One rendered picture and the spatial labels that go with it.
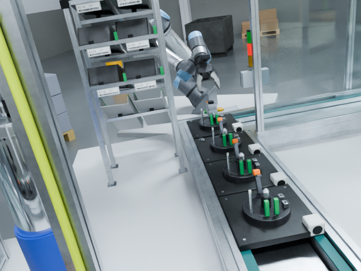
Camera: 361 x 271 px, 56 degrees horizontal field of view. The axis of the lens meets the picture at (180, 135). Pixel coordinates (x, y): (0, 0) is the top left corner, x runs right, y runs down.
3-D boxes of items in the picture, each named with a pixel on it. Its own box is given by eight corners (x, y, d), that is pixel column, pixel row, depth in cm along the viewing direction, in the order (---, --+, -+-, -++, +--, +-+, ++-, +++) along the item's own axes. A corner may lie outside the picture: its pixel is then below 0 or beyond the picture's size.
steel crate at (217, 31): (186, 61, 828) (181, 25, 795) (201, 50, 928) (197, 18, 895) (225, 58, 789) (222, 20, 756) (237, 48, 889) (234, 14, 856)
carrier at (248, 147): (194, 143, 157) (191, 118, 152) (244, 134, 159) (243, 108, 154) (204, 167, 135) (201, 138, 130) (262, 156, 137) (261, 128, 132)
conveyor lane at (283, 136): (189, 139, 184) (186, 122, 180) (336, 112, 189) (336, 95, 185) (198, 163, 158) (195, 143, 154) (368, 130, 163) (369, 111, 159)
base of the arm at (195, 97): (199, 104, 234) (188, 94, 234) (212, 88, 227) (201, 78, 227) (192, 111, 221) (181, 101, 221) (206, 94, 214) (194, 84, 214)
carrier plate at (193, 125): (187, 124, 181) (186, 120, 180) (230, 116, 182) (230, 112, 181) (194, 142, 159) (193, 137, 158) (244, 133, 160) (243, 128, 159)
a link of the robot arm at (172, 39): (191, 80, 232) (136, 22, 202) (205, 64, 233) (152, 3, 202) (200, 84, 222) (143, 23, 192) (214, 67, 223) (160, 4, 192)
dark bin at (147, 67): (140, 90, 167) (138, 75, 168) (166, 86, 166) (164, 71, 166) (125, 79, 140) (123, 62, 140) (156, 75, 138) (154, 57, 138)
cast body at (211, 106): (206, 113, 170) (204, 100, 167) (215, 111, 171) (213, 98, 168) (210, 118, 163) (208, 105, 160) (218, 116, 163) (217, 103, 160)
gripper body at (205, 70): (212, 81, 171) (207, 62, 177) (213, 71, 164) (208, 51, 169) (197, 84, 171) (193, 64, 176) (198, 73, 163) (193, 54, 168)
